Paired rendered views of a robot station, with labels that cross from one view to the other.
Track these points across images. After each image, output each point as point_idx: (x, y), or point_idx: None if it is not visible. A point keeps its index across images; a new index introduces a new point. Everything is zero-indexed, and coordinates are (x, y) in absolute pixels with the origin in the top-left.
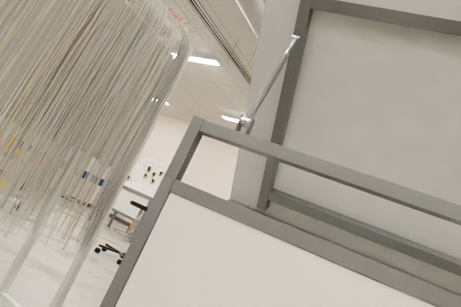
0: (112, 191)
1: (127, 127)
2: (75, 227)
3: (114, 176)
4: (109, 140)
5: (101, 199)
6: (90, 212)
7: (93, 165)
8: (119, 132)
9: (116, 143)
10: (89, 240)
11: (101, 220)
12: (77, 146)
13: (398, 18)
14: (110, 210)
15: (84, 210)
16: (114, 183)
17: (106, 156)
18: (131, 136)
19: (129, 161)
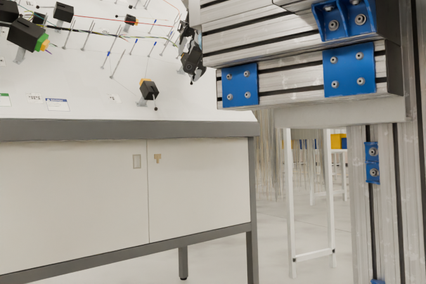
0: (274, 155)
1: (262, 113)
2: (264, 184)
3: (271, 145)
4: (261, 126)
5: (272, 162)
6: (271, 173)
7: (259, 145)
8: (262, 118)
9: (262, 126)
10: (276, 191)
11: (285, 177)
12: None
13: None
14: (287, 168)
15: (270, 173)
16: (274, 149)
17: (261, 136)
18: (267, 115)
19: (276, 130)
